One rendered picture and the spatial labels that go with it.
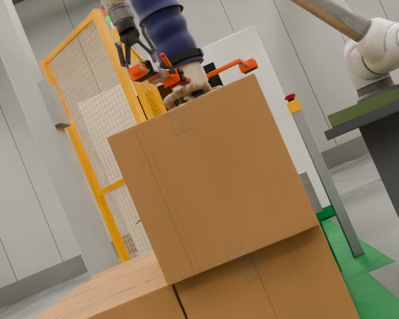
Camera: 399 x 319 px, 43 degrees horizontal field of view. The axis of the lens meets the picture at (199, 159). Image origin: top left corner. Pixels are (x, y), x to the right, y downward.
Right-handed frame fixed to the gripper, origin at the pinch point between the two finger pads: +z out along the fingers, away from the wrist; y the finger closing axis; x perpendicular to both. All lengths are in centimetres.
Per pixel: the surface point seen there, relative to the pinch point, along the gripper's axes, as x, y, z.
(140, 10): -50, 7, -41
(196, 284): 64, -13, 72
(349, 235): -126, -34, 110
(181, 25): -54, -8, -26
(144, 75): 4.9, -1.0, 2.9
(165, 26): -49, -1, -28
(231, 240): 65, -27, 65
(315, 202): -67, -31, 78
